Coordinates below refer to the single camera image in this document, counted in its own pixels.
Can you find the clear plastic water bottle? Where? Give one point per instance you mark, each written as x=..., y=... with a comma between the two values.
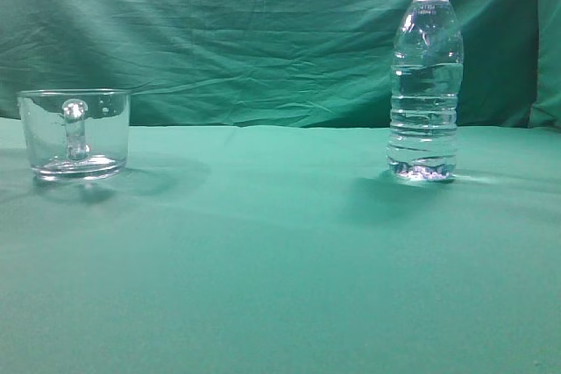
x=425, y=79

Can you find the green table cloth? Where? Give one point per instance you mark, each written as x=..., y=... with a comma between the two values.
x=281, y=250

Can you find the green backdrop cloth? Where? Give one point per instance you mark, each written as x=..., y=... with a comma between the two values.
x=299, y=63

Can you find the clear glass mug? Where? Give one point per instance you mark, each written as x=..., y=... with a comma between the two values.
x=75, y=133

